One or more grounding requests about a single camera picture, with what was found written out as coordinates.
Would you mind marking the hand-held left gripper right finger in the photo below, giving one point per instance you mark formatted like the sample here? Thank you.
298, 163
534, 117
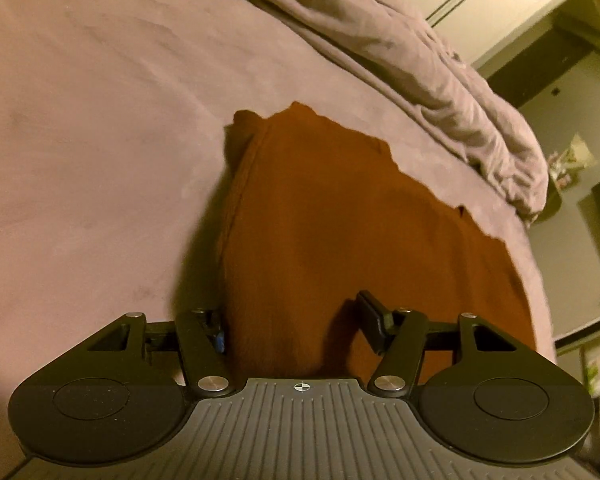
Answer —
372, 322

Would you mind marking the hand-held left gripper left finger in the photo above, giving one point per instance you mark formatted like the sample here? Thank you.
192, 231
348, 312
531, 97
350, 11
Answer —
219, 344

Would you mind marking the brown buttoned cardigan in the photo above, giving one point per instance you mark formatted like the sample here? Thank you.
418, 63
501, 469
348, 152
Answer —
360, 240

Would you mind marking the pink-grey bed sheet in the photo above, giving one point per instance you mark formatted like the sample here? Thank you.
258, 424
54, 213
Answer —
95, 160

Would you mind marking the crumpled pink-grey duvet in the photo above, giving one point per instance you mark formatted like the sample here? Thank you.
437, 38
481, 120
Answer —
410, 70

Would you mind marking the pale side stand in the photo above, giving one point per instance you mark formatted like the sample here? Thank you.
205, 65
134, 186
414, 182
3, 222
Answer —
572, 162

